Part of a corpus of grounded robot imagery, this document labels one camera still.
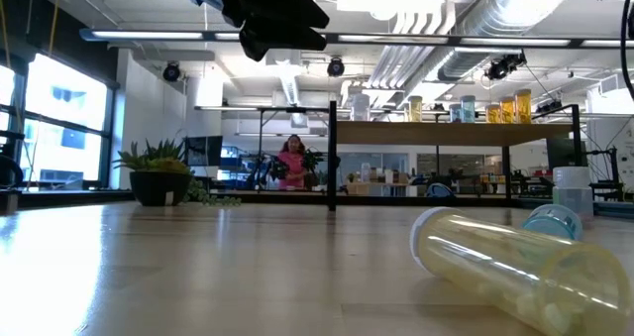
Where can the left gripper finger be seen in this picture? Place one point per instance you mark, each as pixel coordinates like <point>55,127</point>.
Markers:
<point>294,6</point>
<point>277,36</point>

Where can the blue pill bottle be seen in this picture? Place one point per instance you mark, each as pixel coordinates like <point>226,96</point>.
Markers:
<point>468,110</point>
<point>552,224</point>

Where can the clear jar with green pills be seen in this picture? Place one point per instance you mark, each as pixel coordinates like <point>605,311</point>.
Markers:
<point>572,192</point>

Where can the large pale yellow pill bottle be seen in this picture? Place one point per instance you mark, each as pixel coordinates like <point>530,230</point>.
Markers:
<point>520,271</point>

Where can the black background robot arm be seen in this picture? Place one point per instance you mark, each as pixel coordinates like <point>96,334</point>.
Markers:
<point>270,170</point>

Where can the wooden shelf board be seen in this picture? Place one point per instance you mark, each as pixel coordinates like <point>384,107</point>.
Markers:
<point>446,134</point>

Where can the white LED light strip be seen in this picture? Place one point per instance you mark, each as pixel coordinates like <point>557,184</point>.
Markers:
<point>391,38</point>
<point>228,36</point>
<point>148,35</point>
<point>512,41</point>
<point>602,42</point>

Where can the black ceiling spotlight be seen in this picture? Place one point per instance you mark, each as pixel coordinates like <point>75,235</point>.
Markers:
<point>172,72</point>
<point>336,67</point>

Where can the person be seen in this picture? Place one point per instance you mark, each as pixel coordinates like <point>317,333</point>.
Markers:
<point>293,167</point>

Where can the black computer monitor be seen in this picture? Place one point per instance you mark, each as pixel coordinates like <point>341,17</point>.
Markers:
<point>560,152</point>
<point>203,150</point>

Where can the wooden background table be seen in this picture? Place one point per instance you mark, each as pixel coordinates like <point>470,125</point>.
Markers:
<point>361,189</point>

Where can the large window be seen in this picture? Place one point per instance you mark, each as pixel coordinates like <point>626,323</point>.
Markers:
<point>64,93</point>

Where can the potted succulent plant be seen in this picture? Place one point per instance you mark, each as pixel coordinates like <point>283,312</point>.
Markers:
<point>158,187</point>

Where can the blue round chair back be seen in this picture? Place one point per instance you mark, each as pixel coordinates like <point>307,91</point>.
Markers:
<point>440,190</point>

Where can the black background table frame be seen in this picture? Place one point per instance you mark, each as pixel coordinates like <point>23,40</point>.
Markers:
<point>277,109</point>

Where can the black metal shelf frame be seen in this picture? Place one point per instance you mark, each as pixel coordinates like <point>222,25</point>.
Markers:
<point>332,152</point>

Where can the black overhead frame bar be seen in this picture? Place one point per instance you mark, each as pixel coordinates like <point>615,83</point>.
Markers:
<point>453,39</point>

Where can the silver ventilation duct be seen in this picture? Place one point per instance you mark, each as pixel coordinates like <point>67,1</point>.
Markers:
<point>510,9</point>

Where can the black overhead camera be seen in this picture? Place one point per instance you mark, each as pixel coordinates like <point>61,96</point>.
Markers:
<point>502,67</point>

